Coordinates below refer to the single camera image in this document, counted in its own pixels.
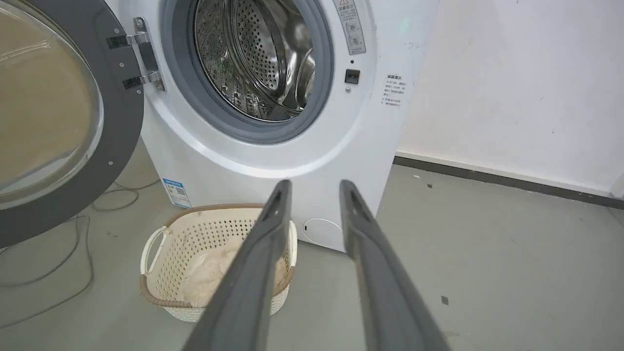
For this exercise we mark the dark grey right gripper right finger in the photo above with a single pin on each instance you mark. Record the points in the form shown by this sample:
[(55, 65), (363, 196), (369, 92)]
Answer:
[(385, 287)]

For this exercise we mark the white front-load washing machine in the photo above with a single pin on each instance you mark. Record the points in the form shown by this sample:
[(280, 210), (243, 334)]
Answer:
[(273, 122)]

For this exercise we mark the cream perforated laundry basket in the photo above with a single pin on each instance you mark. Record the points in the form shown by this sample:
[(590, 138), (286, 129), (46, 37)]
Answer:
[(180, 263)]

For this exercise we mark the beige fluffy cloth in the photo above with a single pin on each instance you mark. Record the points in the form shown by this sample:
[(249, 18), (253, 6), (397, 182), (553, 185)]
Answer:
[(209, 278)]

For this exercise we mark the grey round washing machine door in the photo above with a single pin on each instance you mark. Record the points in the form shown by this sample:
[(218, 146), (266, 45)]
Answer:
[(63, 107)]

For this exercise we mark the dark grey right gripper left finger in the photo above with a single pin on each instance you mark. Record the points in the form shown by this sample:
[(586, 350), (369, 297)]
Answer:
[(246, 287)]

